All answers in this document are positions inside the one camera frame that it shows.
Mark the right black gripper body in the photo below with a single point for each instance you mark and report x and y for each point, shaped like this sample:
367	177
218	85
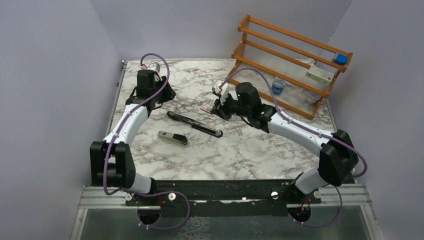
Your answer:
229	107

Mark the orange wooden shelf rack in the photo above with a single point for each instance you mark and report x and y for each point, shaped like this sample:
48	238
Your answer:
278	52

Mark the blue white cup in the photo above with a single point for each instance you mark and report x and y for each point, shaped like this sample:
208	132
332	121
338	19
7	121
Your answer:
278	85

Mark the blue cube on shelf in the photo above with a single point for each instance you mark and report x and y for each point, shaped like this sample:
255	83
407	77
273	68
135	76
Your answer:
340	59

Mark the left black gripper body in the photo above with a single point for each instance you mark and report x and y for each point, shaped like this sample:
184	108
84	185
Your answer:
164	95

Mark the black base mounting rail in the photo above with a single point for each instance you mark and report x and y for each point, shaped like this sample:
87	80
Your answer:
221	198

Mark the white red carton box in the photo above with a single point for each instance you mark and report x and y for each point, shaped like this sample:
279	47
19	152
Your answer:
320	75

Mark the beige black stapler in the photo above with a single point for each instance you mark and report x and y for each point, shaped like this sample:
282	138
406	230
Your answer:
174	138

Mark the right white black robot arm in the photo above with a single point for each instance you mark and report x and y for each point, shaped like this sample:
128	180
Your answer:
334	149

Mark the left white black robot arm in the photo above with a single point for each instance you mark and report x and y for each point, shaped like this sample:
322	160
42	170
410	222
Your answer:
111	160

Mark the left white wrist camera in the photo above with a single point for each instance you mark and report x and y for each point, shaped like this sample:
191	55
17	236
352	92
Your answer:
154	66

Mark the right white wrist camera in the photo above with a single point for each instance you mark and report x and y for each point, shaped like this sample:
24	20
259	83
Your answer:
221	90

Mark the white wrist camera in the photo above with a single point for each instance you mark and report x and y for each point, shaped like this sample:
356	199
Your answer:
154	66
221	90

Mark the white bottle behind rack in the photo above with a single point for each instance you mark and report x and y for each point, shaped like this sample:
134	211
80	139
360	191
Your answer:
313	97

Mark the red white staple box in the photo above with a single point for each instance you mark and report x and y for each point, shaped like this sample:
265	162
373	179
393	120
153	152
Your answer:
206	108

